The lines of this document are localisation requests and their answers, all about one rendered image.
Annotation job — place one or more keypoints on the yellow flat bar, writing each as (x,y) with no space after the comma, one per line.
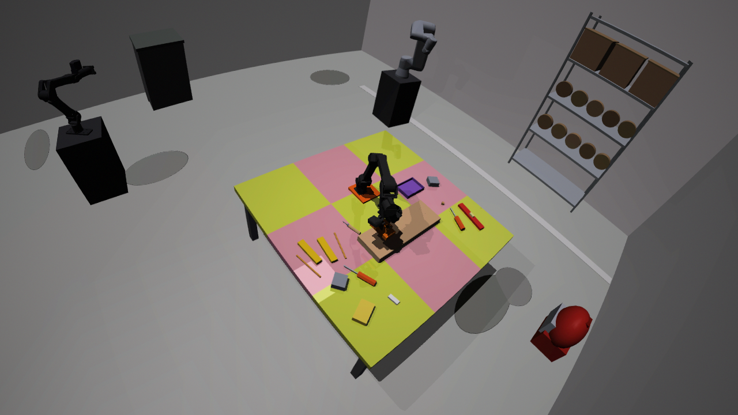
(309,251)
(327,250)

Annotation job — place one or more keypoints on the red long flat bar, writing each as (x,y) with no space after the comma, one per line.
(469,214)

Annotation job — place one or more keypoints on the yellow flat rectangular block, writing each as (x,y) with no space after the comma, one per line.
(363,312)

